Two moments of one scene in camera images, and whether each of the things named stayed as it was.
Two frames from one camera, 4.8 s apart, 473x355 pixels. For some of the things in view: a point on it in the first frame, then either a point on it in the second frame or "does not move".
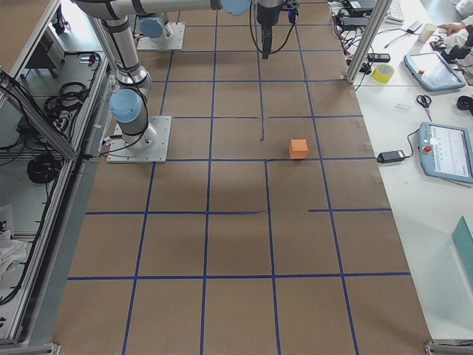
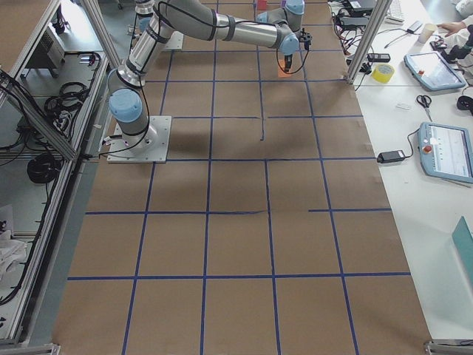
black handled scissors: (425, 100) does not move
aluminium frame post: (377, 20) does not move
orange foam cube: (298, 149) → (281, 69)
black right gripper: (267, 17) → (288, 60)
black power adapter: (391, 156) does not move
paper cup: (427, 32) does not move
